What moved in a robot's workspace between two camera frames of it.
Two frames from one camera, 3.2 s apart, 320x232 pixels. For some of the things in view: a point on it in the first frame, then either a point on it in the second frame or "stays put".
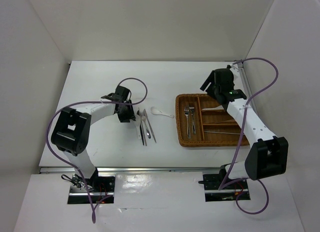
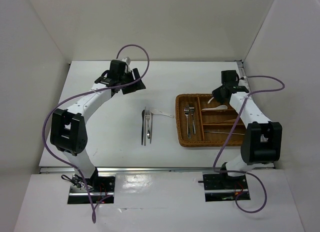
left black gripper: x=130 y=115 → x=138 y=86
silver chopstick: x=222 y=133 stays put
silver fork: x=192 y=109 stays put
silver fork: x=186 y=108 stays put
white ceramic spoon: x=217 y=108 stays put
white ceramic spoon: x=138 y=124 → x=209 y=100
